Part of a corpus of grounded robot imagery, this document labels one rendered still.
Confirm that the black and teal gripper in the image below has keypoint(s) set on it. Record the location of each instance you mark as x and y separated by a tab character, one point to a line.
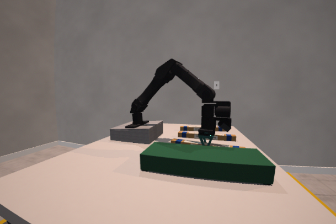
209	133

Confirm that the brown cardboard box with blue bands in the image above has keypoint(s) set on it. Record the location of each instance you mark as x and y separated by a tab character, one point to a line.
222	137

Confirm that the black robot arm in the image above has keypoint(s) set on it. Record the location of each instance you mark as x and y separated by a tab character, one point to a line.
166	73

